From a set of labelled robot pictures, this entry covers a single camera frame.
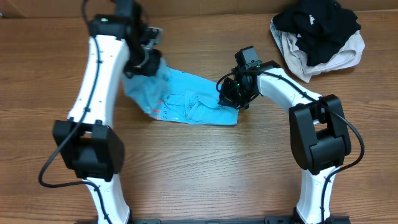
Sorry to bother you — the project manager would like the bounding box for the light blue printed t-shirt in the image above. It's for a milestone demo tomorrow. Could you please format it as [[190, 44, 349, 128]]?
[[122, 59, 239, 126]]

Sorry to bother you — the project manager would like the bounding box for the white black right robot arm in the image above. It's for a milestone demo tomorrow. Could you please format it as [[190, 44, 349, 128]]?
[[216, 46, 351, 223]]

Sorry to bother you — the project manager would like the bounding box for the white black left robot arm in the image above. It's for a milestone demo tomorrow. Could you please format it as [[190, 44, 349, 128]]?
[[53, 1, 169, 223]]

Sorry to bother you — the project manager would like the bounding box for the grey blue folded garment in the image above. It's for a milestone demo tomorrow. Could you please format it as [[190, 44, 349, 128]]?
[[270, 21, 284, 57]]

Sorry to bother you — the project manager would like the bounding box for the black crumpled garment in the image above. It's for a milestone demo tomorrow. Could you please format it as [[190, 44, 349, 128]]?
[[273, 0, 361, 67]]

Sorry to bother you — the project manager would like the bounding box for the beige folded garment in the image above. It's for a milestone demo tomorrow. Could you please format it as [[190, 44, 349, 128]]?
[[280, 31, 365, 83]]

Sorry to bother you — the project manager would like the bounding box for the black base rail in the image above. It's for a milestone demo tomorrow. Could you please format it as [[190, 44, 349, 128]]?
[[132, 216, 299, 224]]

